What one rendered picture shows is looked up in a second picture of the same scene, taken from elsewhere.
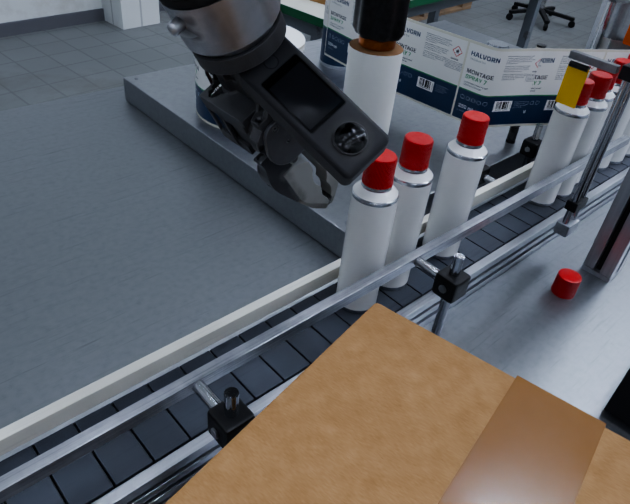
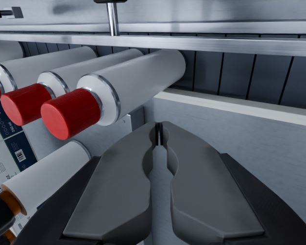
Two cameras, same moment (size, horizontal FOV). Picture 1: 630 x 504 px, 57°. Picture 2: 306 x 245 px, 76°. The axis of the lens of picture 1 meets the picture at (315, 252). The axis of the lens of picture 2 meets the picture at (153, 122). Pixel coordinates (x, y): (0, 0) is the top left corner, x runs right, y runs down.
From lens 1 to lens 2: 0.45 m
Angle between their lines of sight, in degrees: 11
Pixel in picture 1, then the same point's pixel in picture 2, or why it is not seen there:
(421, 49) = (3, 173)
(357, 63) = (33, 200)
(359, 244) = (148, 78)
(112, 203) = not seen: hidden behind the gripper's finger
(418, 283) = not seen: hidden behind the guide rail
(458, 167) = (22, 75)
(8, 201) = not seen: outside the picture
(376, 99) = (44, 170)
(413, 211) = (82, 67)
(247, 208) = (159, 175)
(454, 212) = (59, 59)
